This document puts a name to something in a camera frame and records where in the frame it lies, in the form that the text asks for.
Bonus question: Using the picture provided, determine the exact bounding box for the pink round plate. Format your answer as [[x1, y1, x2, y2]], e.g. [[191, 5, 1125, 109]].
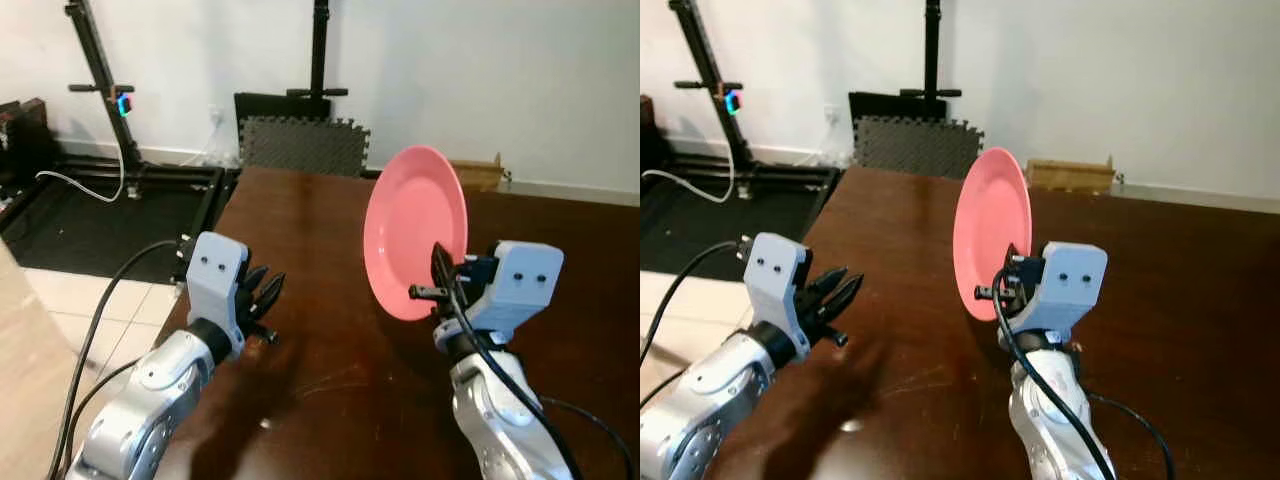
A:
[[952, 147, 1032, 322], [363, 145, 469, 322]]

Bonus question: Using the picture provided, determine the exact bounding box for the grey foam puzzle mat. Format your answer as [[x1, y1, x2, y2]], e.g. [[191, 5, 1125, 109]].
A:
[[239, 116, 372, 179], [854, 116, 986, 181]]

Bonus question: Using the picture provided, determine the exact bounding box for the black box behind foam mat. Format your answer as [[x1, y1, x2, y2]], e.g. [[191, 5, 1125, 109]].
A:
[[848, 91, 946, 122], [234, 92, 333, 123]]

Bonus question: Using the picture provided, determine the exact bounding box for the dark bulky object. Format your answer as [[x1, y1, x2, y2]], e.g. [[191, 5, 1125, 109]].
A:
[[640, 94, 673, 173], [0, 97, 57, 186]]

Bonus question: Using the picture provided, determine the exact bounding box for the upright black stand pole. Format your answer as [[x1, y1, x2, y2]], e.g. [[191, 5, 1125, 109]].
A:
[[898, 0, 963, 99], [285, 0, 351, 99]]

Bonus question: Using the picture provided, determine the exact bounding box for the beige counter top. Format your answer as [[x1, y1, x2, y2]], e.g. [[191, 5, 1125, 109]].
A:
[[0, 240, 83, 480]]

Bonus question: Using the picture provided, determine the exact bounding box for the slanted black stand pole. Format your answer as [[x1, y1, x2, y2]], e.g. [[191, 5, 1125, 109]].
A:
[[668, 0, 756, 201], [64, 0, 144, 201]]

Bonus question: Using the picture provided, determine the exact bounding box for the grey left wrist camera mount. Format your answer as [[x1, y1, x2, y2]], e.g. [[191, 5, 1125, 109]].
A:
[[745, 232, 813, 347], [185, 232, 250, 347]]

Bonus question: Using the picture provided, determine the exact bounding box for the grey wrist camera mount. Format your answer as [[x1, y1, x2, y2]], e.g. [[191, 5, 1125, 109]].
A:
[[1018, 241, 1109, 339], [185, 232, 250, 347], [745, 232, 813, 347], [462, 241, 565, 343]]

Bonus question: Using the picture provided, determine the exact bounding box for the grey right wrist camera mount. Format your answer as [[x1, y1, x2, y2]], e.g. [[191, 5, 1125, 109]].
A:
[[462, 241, 565, 343], [1018, 241, 1109, 339]]

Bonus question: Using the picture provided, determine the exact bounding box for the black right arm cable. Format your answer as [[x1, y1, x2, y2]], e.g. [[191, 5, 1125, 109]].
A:
[[990, 268, 1177, 480], [443, 278, 639, 480]]

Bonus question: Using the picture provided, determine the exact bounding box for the black metal floor frame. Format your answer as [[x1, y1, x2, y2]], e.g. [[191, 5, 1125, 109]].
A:
[[0, 155, 242, 285], [640, 155, 849, 276]]

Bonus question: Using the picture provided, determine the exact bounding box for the white floor cable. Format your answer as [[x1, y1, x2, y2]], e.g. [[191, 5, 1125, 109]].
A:
[[36, 128, 128, 204], [641, 128, 739, 204]]

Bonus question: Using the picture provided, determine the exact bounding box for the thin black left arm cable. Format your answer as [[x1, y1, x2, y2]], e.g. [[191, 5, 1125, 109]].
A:
[[640, 368, 693, 409], [58, 358, 143, 480]]

